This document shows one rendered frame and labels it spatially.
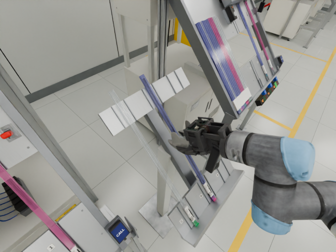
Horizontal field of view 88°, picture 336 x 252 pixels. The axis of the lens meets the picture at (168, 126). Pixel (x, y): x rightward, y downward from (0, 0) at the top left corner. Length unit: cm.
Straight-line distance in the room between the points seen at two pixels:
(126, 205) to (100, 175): 34
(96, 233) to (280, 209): 48
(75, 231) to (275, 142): 54
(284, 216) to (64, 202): 76
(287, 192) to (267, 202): 4
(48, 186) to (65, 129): 113
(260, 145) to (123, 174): 129
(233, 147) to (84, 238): 47
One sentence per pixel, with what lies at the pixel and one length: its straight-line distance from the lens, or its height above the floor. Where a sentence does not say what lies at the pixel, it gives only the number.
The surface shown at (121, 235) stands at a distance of 61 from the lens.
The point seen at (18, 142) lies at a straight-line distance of 56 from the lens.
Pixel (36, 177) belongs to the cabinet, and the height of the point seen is 62.
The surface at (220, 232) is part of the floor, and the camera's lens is 147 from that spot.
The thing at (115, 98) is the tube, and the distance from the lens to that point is 50.
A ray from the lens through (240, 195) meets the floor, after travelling 160.
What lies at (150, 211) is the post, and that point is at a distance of 142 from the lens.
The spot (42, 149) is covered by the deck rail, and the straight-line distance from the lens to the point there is 55.
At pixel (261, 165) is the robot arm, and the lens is 40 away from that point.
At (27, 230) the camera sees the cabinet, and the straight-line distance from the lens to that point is 90.
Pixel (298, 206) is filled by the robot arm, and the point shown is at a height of 104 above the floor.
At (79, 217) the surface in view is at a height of 83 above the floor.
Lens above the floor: 138
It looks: 49 degrees down
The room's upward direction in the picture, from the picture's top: 5 degrees clockwise
